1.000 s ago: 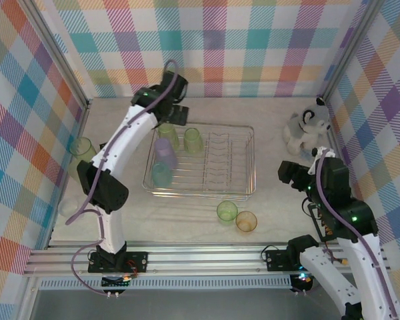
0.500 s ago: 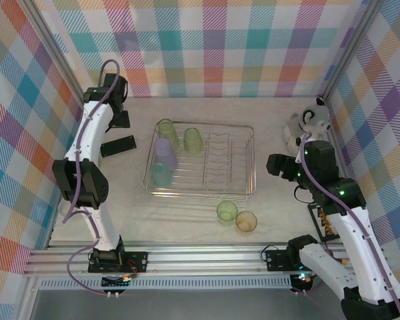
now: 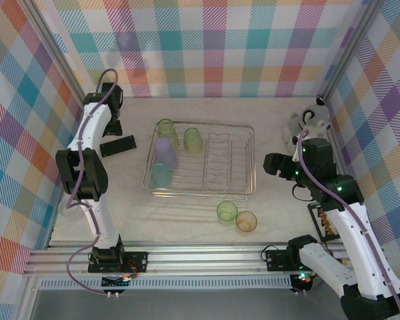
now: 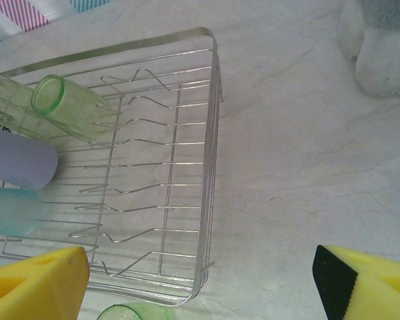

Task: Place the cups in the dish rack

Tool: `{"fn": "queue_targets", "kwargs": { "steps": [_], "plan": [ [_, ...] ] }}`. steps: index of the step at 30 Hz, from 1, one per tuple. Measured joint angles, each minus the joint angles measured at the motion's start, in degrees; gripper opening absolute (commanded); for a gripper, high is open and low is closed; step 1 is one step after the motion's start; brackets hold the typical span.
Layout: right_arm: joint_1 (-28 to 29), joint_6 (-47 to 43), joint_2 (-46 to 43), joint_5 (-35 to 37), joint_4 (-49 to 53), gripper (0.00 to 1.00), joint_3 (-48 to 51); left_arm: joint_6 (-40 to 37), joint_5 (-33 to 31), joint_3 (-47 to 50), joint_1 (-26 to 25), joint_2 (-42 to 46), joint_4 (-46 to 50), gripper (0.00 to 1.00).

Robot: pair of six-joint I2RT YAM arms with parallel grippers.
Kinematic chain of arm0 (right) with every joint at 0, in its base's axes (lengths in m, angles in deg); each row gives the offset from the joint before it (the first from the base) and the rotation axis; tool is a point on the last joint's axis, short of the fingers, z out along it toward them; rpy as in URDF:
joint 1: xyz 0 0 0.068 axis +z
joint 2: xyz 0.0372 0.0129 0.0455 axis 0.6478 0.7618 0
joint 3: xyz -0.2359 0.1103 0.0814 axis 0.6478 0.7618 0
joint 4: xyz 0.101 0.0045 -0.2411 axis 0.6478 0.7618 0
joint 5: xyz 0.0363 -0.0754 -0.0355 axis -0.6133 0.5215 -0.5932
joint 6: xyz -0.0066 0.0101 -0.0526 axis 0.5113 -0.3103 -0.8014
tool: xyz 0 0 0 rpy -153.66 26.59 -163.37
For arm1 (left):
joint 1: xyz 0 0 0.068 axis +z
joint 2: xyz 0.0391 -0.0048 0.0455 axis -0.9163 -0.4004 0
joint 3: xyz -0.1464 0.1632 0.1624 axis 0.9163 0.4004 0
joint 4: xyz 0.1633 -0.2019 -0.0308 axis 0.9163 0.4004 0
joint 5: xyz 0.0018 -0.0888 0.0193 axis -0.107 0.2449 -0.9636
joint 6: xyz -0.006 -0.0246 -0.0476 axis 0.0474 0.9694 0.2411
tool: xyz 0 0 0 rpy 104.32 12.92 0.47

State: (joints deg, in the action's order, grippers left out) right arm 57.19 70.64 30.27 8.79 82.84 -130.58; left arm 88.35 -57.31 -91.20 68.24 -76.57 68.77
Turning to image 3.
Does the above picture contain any green translucent plastic cup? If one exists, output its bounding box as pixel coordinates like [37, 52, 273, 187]
[157, 118, 180, 150]
[216, 199, 239, 225]
[182, 127, 204, 154]

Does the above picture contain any purple plastic cup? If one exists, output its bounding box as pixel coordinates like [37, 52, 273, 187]
[153, 137, 179, 169]

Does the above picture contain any teal translucent plastic cup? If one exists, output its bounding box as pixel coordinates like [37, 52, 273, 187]
[151, 161, 173, 188]

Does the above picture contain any orange translucent plastic cup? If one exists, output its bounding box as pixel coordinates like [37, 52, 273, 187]
[235, 210, 258, 233]

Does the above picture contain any grey white plush husky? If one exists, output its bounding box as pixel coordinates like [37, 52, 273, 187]
[283, 96, 333, 154]

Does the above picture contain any black rectangular plate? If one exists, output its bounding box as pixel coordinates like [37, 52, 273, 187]
[99, 134, 137, 158]

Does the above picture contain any black holder with orange parts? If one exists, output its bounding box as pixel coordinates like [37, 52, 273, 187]
[307, 201, 341, 241]

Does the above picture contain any small controller board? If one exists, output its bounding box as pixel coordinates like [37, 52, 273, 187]
[290, 271, 316, 288]
[101, 273, 134, 288]

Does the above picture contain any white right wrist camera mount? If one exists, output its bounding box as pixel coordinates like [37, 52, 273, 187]
[293, 132, 310, 163]

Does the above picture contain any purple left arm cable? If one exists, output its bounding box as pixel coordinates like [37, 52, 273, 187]
[61, 68, 127, 296]

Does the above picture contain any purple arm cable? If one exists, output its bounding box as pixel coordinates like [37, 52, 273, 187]
[295, 129, 400, 320]
[61, 68, 127, 296]

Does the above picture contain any aluminium frame post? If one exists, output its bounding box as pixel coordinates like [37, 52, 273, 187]
[319, 0, 386, 101]
[21, 0, 93, 113]

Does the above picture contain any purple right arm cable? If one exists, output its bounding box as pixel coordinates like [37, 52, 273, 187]
[295, 129, 400, 320]

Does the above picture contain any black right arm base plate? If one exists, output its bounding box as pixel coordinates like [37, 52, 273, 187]
[265, 248, 291, 273]

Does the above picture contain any chrome wire dish rack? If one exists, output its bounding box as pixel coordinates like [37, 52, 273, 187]
[142, 120, 257, 203]

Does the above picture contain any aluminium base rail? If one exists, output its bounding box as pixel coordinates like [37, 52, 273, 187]
[23, 241, 393, 277]

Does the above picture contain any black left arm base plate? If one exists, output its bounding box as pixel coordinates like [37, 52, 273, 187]
[88, 251, 149, 273]

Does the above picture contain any slotted white cable duct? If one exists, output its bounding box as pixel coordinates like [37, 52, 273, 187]
[36, 275, 294, 291]

